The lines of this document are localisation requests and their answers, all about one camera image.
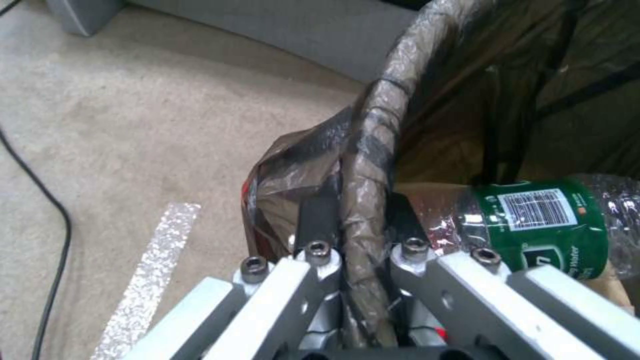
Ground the trash bin with brown liner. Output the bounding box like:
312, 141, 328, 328
239, 0, 640, 360

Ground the grey furniture leg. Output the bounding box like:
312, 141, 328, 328
44, 0, 121, 37

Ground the clear bottle with green label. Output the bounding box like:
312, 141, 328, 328
452, 173, 640, 282

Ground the grey sofa base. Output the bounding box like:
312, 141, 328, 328
118, 0, 419, 83

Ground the black floor cable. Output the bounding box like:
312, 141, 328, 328
0, 125, 74, 360

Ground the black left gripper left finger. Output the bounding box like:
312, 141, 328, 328
127, 197, 351, 360

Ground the silver tape strip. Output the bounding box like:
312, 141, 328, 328
92, 202, 202, 360

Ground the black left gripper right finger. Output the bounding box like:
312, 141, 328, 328
384, 193, 640, 360

